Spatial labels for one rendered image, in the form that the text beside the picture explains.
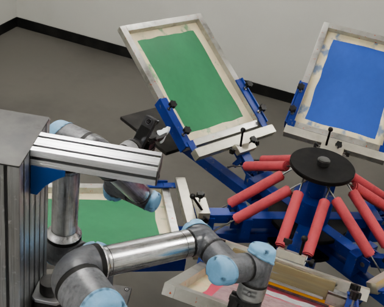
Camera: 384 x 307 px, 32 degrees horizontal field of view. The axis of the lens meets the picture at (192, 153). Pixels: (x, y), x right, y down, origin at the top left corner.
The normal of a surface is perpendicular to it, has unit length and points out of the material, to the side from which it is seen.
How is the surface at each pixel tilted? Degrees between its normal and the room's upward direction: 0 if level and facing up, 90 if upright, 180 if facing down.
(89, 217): 0
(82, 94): 0
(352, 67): 32
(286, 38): 90
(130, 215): 0
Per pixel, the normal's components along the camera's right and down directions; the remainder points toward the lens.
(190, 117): 0.44, -0.46
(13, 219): -0.11, 0.51
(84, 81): 0.13, -0.84
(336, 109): -0.07, -0.48
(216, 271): -0.77, 0.00
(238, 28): -0.35, 0.45
